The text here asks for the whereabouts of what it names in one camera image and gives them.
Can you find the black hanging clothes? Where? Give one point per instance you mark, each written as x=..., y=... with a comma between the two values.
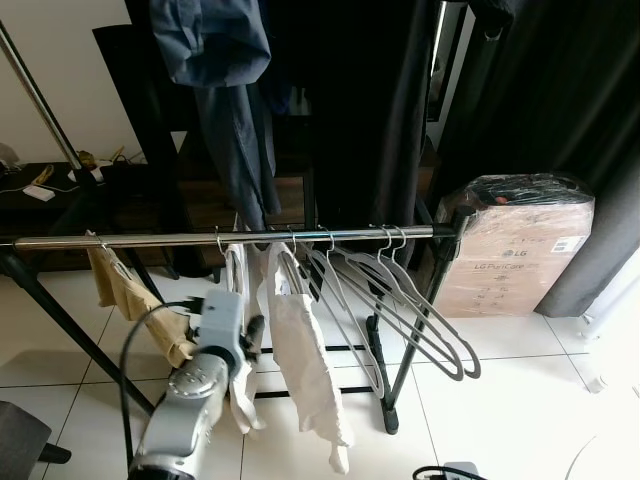
x=350, y=100

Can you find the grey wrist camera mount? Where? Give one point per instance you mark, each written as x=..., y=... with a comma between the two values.
x=465, y=472
x=225, y=315

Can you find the long white shirt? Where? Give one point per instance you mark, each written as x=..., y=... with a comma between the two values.
x=300, y=350

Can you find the tan shirt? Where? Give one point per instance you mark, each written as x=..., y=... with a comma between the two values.
x=125, y=290

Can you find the dark wooden tv stand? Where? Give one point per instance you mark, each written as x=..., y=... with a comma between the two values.
x=60, y=215

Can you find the brown cardboard box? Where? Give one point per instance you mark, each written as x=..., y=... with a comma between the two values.
x=510, y=260

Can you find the black clothes rack silver rail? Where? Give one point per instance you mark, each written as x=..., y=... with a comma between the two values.
x=150, y=240

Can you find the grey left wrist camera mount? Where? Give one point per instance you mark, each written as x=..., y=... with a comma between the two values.
x=225, y=315

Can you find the grey clothes hanger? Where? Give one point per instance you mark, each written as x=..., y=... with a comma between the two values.
x=441, y=310
x=345, y=325
x=385, y=310
x=428, y=320

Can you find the silver slanted pole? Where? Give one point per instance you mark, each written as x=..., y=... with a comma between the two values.
x=40, y=95

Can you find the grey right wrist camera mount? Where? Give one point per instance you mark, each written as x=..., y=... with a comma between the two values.
x=465, y=472

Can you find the blue hanging jacket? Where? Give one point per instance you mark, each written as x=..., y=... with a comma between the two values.
x=215, y=60

